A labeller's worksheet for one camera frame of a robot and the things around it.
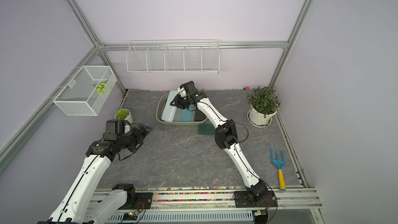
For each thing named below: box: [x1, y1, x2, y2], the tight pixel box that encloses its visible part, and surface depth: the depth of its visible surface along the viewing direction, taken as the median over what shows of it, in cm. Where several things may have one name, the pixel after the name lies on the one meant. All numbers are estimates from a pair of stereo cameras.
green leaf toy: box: [92, 79, 108, 94], surface depth 83 cm
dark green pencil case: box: [197, 123, 216, 136], surface depth 101 cm
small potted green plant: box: [114, 108, 134, 134], surface depth 98 cm
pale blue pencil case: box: [161, 90, 179, 123], surface depth 96 cm
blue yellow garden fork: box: [269, 148, 287, 192], surface depth 86 cm
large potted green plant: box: [246, 86, 282, 128], surface depth 91 cm
